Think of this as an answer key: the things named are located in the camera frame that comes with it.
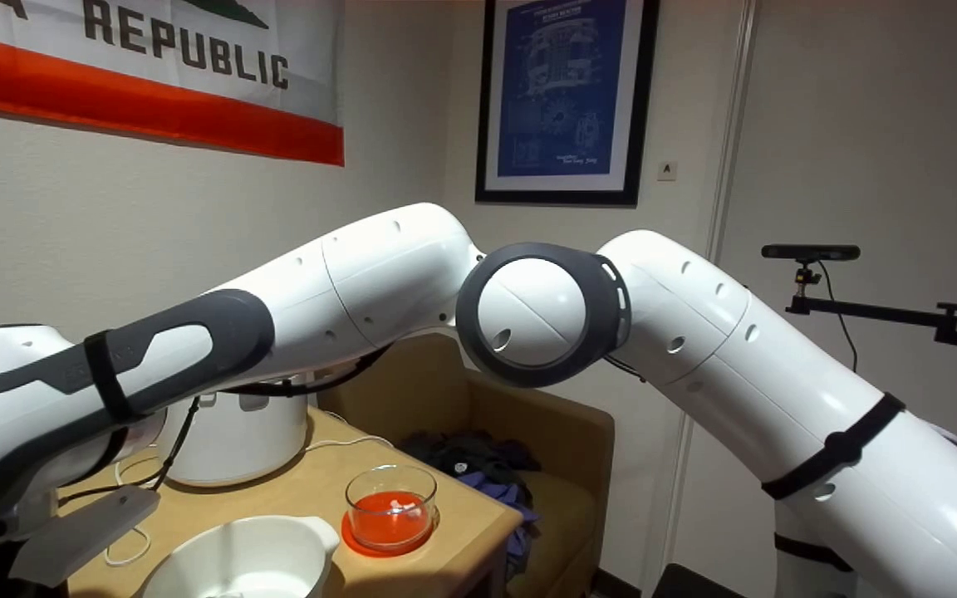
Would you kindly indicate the framed blue poster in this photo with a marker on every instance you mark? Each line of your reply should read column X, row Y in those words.
column 564, row 100

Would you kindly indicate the camera on black boom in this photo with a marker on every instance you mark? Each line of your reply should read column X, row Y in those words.
column 818, row 286

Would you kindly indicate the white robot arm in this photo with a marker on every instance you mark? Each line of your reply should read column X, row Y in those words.
column 866, row 491

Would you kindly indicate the California Republic flag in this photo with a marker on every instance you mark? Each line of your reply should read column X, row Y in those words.
column 227, row 75

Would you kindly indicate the white rice cooker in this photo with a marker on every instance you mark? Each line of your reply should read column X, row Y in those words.
column 224, row 439

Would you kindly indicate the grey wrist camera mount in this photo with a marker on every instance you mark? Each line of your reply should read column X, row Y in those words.
column 68, row 543

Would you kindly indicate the glass bowl with orange lid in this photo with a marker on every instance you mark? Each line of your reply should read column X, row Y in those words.
column 391, row 509

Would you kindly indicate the dark clothes on armchair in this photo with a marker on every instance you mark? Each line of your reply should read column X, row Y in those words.
column 490, row 465

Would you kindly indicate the white ceramic bowl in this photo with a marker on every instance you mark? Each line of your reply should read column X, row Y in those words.
column 264, row 555

